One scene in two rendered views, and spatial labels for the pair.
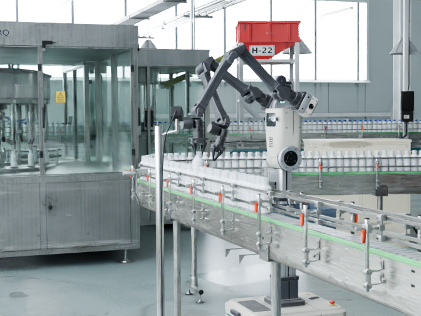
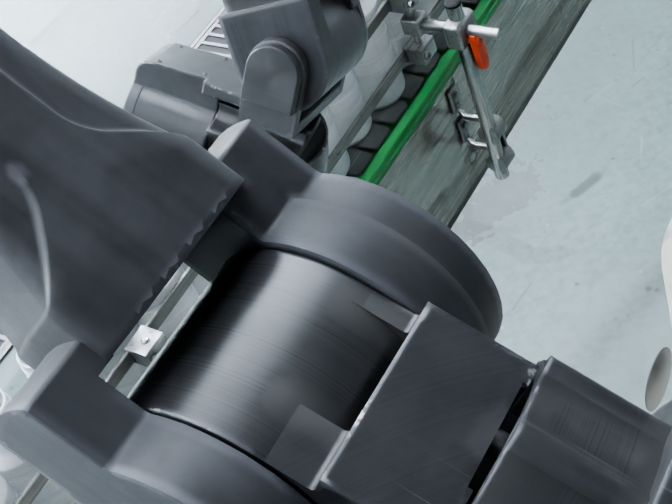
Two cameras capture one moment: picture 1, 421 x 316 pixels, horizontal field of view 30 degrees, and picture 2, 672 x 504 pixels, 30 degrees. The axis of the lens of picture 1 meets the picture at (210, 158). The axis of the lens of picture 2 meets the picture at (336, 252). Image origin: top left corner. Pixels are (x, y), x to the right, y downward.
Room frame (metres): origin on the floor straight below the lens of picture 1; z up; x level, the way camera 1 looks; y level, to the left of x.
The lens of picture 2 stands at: (4.64, -0.63, 1.84)
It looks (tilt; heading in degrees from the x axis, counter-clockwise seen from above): 45 degrees down; 69
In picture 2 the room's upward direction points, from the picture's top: 25 degrees counter-clockwise
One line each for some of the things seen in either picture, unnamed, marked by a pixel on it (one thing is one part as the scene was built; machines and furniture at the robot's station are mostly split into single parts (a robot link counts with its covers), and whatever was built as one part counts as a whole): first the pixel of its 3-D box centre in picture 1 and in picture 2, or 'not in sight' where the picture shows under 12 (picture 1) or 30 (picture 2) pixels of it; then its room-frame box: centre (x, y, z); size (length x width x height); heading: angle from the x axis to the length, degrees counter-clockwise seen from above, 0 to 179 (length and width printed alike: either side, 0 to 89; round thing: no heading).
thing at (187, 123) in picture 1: (191, 118); not in sight; (4.49, 0.11, 1.44); 0.12 x 0.09 x 0.12; 111
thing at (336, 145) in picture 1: (354, 192); not in sight; (8.81, -1.62, 0.59); 1.10 x 0.62 x 1.18; 92
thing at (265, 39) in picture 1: (267, 119); not in sight; (11.57, -0.84, 1.40); 0.92 x 0.72 x 2.80; 92
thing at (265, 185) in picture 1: (265, 195); not in sight; (3.61, -0.25, 1.08); 0.06 x 0.06 x 0.17
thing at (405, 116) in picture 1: (406, 107); not in sight; (10.34, -2.58, 1.55); 0.17 x 0.15 x 0.42; 92
